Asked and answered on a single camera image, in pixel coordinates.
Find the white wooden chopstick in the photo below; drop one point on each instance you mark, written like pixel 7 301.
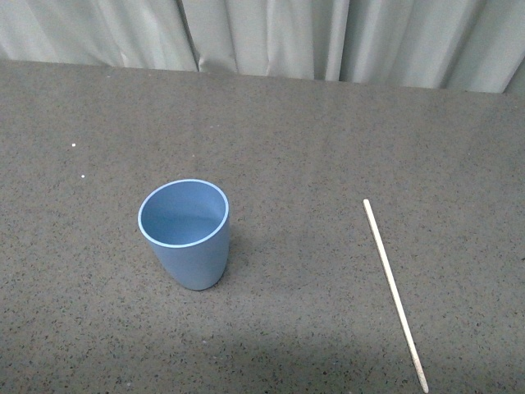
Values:
pixel 395 296

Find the blue plastic cup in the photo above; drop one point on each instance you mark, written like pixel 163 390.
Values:
pixel 187 225

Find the white curtain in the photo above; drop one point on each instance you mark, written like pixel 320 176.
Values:
pixel 469 45

